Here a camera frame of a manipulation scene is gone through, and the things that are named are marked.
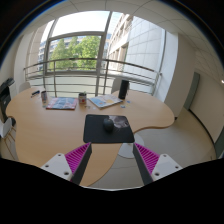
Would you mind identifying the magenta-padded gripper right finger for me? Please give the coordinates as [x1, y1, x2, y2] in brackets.
[132, 142, 184, 186]

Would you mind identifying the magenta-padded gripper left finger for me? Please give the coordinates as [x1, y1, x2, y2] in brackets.
[40, 142, 93, 185]

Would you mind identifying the black computer mouse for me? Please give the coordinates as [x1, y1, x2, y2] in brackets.
[102, 117, 115, 133]

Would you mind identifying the black printed mouse pad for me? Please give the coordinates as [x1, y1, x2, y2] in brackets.
[82, 114, 136, 145]

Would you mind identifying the white table base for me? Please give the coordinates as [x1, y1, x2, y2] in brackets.
[117, 133, 145, 159]

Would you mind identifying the red magazine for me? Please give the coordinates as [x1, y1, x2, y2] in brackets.
[45, 96, 79, 111]

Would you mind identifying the white chair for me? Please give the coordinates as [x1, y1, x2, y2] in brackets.
[110, 78, 123, 94]
[18, 81, 32, 94]
[0, 117, 17, 139]

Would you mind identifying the small drink can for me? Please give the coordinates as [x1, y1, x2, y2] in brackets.
[40, 90, 48, 104]

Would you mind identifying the grey door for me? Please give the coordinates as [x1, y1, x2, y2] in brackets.
[183, 71, 202, 111]

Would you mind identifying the blue and yellow book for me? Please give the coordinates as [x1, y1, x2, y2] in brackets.
[88, 94, 124, 109]

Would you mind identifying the black printer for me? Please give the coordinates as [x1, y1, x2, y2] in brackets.
[0, 77, 17, 123]

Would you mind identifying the black cylindrical bottle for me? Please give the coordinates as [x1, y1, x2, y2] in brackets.
[118, 79, 130, 100]

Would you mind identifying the metal balcony railing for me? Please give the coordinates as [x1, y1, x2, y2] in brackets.
[23, 57, 163, 98]

